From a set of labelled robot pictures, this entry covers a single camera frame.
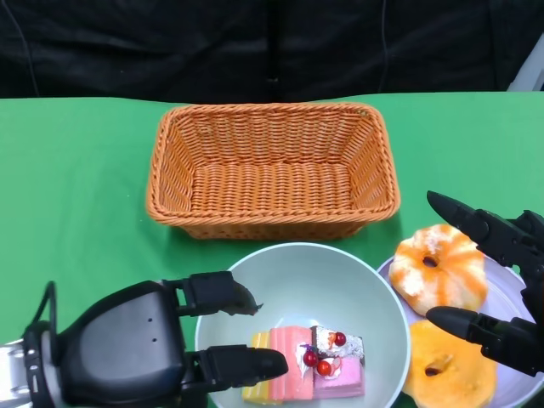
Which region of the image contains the black backdrop curtain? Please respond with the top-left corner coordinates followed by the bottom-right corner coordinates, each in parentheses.
top-left (0, 0), bottom-right (544, 105)

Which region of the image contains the pink cake with cherries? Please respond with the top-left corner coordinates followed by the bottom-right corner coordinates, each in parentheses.
top-left (314, 355), bottom-right (366, 399)

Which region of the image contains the plain orange bread ring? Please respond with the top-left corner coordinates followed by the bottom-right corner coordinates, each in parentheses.
top-left (401, 319), bottom-right (498, 408)

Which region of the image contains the yellow striped cake slice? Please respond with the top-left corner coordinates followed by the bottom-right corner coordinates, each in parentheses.
top-left (241, 331), bottom-right (275, 403)

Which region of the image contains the salmon pink striped cake slice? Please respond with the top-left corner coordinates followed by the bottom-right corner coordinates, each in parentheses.
top-left (269, 325), bottom-right (318, 403)

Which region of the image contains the pale lavender plate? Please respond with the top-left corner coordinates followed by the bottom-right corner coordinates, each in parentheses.
top-left (376, 254), bottom-right (544, 408)

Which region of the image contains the pale green bowl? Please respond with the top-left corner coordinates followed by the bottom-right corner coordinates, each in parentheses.
top-left (194, 241), bottom-right (411, 408)

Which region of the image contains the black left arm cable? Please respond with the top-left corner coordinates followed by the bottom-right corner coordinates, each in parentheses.
top-left (31, 280), bottom-right (59, 366)

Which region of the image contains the white frame post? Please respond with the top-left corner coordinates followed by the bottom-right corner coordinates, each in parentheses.
top-left (507, 40), bottom-right (544, 93)

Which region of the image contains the white-streaked orange bread ring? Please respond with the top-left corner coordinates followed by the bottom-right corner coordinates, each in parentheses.
top-left (388, 224), bottom-right (490, 318)

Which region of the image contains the thin grey hanging cable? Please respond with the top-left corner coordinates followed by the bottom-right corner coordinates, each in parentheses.
top-left (0, 3), bottom-right (42, 98)
top-left (377, 0), bottom-right (388, 93)

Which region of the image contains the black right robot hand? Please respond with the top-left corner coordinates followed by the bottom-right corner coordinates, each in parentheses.
top-left (426, 190), bottom-right (544, 379)

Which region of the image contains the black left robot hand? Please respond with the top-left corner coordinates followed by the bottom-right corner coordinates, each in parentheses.
top-left (54, 271), bottom-right (290, 408)

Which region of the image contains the green tablecloth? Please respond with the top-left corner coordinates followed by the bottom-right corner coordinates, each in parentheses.
top-left (0, 91), bottom-right (544, 408)

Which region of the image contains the orange wicker basket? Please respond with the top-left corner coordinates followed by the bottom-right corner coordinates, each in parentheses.
top-left (145, 101), bottom-right (400, 241)

